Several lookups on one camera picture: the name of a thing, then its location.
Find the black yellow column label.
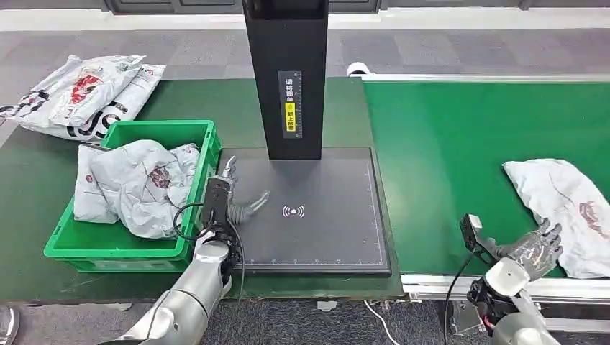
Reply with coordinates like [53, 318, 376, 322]
[278, 70, 303, 140]

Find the dark cabinet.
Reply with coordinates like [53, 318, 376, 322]
[104, 0, 382, 14]

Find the green conveyor belt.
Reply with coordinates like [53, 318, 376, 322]
[363, 80, 610, 277]

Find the black scanner base pad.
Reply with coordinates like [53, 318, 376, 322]
[217, 147, 393, 278]

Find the white cable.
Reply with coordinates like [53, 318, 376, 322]
[364, 300, 401, 345]

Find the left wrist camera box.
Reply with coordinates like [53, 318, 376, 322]
[200, 175, 233, 234]

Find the green plastic crate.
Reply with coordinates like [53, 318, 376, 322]
[43, 119, 222, 273]

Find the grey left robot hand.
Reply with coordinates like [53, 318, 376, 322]
[222, 156, 271, 225]

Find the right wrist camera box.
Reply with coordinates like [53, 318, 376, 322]
[460, 213, 494, 264]

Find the white parcel bag red print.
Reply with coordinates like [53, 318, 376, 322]
[73, 139, 200, 240]
[0, 55, 145, 129]
[502, 158, 610, 280]

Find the white parcel bag black print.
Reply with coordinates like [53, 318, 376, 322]
[47, 63, 167, 143]

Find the silver conveyor frame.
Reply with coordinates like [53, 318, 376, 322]
[360, 73, 610, 345]

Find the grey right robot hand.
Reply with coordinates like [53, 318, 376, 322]
[493, 218, 564, 282]

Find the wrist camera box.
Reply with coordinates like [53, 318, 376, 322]
[460, 213, 494, 264]
[200, 175, 233, 234]

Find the black looped cable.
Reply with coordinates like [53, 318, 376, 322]
[172, 203, 208, 242]

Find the black scanner column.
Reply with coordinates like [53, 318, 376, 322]
[241, 0, 329, 161]

